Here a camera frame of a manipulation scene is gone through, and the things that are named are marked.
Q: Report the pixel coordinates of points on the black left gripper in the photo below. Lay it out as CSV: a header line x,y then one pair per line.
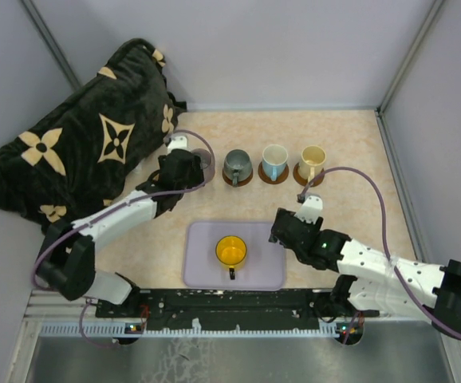
x,y
197,175

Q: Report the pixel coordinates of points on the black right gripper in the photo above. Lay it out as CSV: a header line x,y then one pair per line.
x,y
315,227

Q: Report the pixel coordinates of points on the purple mug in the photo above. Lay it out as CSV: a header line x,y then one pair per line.
x,y
207,164

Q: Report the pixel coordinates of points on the grey mug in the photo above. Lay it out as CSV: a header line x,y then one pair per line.
x,y
238,159

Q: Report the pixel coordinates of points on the cream mug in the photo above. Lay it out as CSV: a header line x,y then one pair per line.
x,y
312,163

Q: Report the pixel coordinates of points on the yellow mug black handle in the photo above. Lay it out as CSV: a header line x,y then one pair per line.
x,y
231,253

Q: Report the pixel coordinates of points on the white mug blue handle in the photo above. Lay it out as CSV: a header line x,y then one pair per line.
x,y
274,161

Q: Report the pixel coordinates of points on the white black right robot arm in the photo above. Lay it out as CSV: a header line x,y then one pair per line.
x,y
369,279

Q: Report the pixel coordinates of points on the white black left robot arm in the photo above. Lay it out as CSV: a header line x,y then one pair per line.
x,y
67,259

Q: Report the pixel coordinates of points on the lavender plastic tray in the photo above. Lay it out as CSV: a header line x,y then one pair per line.
x,y
264,268

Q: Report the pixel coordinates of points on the black floral plush blanket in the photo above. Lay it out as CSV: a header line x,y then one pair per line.
x,y
74,161

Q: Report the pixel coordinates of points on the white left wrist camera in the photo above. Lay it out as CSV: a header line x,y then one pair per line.
x,y
177,142

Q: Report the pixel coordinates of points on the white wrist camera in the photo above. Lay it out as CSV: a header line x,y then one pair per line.
x,y
177,142
311,209

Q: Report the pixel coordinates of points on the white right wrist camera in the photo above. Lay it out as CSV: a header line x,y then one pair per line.
x,y
311,209

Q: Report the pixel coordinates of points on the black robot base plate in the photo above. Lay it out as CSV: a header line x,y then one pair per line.
x,y
175,309

